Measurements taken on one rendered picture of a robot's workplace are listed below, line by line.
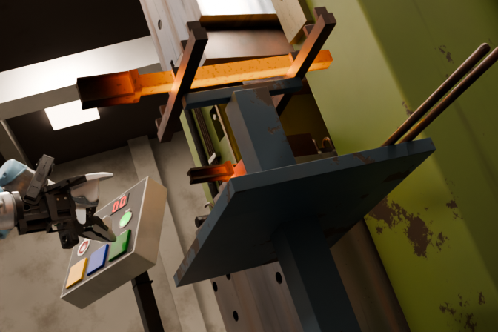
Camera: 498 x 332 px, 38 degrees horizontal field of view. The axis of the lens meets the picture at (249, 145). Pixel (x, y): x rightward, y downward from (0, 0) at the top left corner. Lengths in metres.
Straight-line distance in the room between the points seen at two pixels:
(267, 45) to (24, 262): 8.77
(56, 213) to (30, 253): 8.94
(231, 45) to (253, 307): 0.66
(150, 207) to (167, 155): 8.60
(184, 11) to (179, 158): 8.82
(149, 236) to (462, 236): 0.98
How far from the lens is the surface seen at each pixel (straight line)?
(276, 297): 1.49
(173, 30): 1.94
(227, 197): 0.89
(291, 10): 1.65
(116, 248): 2.03
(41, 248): 10.43
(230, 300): 1.68
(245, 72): 1.19
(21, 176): 1.89
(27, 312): 10.25
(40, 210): 1.53
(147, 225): 2.03
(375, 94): 1.46
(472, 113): 1.48
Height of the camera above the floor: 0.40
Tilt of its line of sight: 22 degrees up
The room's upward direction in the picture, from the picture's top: 20 degrees counter-clockwise
